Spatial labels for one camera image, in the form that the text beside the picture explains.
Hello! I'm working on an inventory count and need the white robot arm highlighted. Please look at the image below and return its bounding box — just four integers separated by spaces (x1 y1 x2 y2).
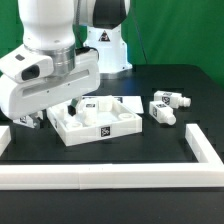
0 0 130 120

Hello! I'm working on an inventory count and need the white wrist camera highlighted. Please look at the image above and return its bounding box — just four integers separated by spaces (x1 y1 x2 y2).
0 45 54 83

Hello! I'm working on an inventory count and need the white square table top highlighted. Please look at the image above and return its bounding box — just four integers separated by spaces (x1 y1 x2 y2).
47 96 142 146

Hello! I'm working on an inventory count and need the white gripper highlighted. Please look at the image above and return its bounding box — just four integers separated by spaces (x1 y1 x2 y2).
0 49 100 129

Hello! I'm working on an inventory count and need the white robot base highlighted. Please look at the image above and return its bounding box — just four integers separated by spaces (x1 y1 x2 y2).
84 26 132 79

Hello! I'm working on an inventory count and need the white obstacle fence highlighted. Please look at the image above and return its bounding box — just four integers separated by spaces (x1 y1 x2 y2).
0 124 224 190

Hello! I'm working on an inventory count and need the white sheet with tags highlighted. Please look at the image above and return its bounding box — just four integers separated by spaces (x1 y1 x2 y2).
115 96 144 114

